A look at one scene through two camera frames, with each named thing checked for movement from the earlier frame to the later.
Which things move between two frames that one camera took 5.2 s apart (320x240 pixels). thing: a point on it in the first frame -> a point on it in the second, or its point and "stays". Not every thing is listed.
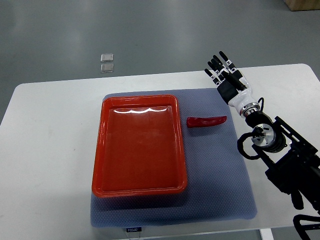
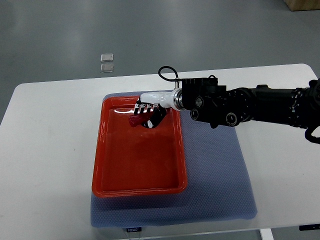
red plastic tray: (140, 148) stays
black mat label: (134, 229) stays
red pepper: (196, 122) -> (136, 119)
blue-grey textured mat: (219, 185) stays
